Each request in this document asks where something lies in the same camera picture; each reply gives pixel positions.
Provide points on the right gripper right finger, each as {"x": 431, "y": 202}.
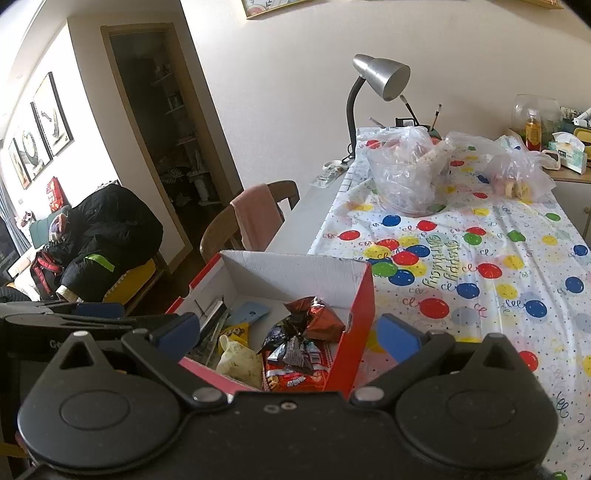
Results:
{"x": 417, "y": 355}

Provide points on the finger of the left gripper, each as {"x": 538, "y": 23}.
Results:
{"x": 98, "y": 310}

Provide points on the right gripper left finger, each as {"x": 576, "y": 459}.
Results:
{"x": 159, "y": 351}

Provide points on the pale yellow-green snack packet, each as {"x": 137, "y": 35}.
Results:
{"x": 240, "y": 363}

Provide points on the yellow snack packet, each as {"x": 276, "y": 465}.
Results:
{"x": 238, "y": 333}

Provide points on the orange-brown foil snack bag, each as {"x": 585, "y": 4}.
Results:
{"x": 313, "y": 319}

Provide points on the red snack packet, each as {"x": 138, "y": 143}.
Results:
{"x": 278, "y": 377}

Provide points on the black snack packet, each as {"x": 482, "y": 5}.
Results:
{"x": 283, "y": 345}

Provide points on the black jacket pile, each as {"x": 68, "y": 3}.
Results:
{"x": 92, "y": 245}

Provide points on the red and white cardboard box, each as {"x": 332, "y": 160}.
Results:
{"x": 346, "y": 285}

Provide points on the birthday balloon tablecloth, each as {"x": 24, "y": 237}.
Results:
{"x": 480, "y": 263}

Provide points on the wooden chair with pink towel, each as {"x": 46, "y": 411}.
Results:
{"x": 223, "y": 232}

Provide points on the pink towel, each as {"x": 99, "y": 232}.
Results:
{"x": 258, "y": 217}

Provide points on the large clear plastic bag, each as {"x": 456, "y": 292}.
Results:
{"x": 410, "y": 169}

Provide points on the small plastic bag with pastries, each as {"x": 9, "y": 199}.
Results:
{"x": 512, "y": 170}

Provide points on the white sideboard cabinet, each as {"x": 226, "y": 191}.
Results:
{"x": 573, "y": 193}

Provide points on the orange liquid bottle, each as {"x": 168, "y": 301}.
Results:
{"x": 533, "y": 131}

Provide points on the tissue box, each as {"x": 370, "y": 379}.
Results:
{"x": 570, "y": 150}

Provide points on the silver desk lamp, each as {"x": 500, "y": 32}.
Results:
{"x": 387, "y": 78}

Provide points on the yellow container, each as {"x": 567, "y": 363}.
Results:
{"x": 584, "y": 135}

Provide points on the framed wall picture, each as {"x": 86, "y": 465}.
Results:
{"x": 51, "y": 117}
{"x": 32, "y": 151}

